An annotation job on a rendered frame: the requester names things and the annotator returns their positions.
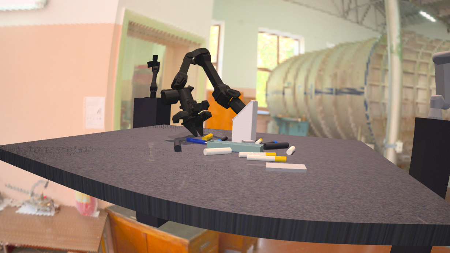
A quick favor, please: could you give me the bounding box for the keyboard with cream letter keys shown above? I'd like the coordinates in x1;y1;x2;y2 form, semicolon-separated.
207;140;264;153

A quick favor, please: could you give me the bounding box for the yellow cylindrical rod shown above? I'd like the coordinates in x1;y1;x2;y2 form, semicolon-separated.
202;133;213;141

